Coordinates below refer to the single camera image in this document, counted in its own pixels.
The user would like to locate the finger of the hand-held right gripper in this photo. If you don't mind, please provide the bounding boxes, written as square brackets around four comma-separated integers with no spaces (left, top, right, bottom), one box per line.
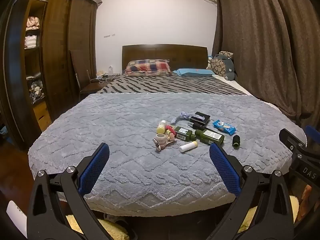
[305,124,320,146]
[279,128,308,156]

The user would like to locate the blue white knotted rope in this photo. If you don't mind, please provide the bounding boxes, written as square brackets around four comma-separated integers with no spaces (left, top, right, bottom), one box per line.
[172,111,205,124]

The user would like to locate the grey black striped blanket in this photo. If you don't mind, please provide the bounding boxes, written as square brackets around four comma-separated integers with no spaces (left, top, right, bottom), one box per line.
[96,75,247,96]

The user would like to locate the light blue pillow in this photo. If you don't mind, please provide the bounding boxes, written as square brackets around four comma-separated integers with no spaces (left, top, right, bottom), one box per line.
[172,68,215,78]

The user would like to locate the dark wooden headboard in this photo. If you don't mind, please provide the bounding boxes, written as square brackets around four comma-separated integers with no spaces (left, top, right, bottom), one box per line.
[122,44,208,74]

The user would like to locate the dark wooden chair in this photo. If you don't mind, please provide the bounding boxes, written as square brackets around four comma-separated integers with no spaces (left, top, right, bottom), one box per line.
[69,50,111,101]

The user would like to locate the white striped folded clothes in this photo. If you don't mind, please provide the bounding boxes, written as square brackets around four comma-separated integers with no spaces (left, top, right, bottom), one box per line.
[24,35,38,48]

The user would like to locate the person's right hand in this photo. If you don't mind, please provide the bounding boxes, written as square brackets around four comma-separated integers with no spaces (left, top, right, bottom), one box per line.
[301,184,313,221]

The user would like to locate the brown curtain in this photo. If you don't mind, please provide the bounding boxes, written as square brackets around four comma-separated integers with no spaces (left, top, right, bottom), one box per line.
[212,0,320,136]

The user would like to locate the pink folded clothes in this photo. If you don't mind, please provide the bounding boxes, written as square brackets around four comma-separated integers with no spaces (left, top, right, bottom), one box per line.
[26,16,41,30]

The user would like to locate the brown patterned cushion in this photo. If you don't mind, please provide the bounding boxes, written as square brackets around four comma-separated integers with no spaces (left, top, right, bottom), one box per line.
[207,51,234,75]

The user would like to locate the white plastic object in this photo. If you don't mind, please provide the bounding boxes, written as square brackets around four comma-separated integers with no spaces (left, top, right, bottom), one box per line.
[6,200,28,238]

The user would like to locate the silver metal roller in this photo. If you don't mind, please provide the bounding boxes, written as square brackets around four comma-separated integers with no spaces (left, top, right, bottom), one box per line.
[153,139,177,153]

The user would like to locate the white bed sheet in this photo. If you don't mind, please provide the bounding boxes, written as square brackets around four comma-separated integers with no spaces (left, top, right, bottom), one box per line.
[215,75,253,96]

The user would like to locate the white cables and chargers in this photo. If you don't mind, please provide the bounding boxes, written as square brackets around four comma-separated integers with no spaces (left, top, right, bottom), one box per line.
[96,71,116,83]

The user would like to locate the white tube with yellow cap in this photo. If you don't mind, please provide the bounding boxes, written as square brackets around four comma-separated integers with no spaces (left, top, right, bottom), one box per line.
[179,141,198,153]

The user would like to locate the yellow fluffy mat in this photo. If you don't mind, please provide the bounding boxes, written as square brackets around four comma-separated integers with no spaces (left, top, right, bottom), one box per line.
[65,195,300,240]

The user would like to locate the grey fluffy blanket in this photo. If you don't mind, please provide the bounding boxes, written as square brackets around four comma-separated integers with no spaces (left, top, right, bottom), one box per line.
[28,93,307,217]

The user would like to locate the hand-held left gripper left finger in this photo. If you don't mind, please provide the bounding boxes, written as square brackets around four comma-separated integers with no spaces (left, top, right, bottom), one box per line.
[26,142,110,240]

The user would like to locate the red blue plaid pillow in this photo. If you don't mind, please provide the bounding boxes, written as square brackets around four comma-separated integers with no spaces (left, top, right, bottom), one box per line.
[125,59,172,77]

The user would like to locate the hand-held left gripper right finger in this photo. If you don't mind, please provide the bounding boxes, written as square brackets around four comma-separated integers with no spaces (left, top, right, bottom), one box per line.
[209,143,294,240]

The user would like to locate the flat black box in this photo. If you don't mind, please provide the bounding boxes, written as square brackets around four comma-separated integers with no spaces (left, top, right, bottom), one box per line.
[194,111,211,128]

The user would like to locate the small dark green bottle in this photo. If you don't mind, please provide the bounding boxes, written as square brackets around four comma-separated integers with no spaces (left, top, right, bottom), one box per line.
[174,126,197,142]

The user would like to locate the blue snack packet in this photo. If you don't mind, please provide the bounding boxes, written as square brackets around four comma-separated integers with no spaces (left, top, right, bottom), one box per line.
[212,120,237,135]

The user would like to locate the dark wooden wardrobe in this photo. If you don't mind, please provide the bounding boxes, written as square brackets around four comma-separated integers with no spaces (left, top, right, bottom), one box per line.
[0,0,98,151]

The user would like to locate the large green bottle white label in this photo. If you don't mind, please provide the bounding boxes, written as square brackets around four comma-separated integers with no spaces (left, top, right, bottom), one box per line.
[194,129,225,146]

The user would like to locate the red and pink toy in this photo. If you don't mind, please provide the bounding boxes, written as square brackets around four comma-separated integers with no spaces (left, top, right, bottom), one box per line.
[165,124,177,140]

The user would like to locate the grey plush cushion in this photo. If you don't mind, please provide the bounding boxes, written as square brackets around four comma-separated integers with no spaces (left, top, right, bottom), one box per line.
[220,55,237,81]

